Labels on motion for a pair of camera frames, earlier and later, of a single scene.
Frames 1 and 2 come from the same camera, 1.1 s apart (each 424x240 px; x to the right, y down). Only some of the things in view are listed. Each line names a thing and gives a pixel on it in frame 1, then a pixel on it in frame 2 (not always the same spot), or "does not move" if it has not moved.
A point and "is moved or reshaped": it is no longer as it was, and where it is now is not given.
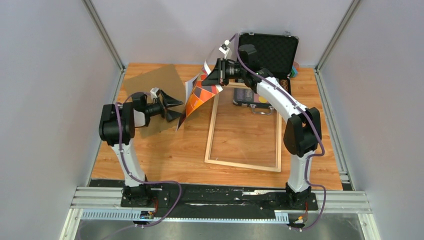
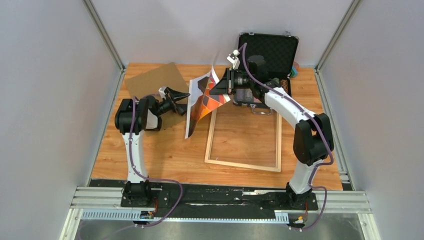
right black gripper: (219, 74) → (223, 86)
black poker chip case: (275, 53) does not move
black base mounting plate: (217, 199) does not move
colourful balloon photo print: (197, 93) is moved or reshaped
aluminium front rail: (87, 197) does not move
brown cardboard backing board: (166, 79) does not move
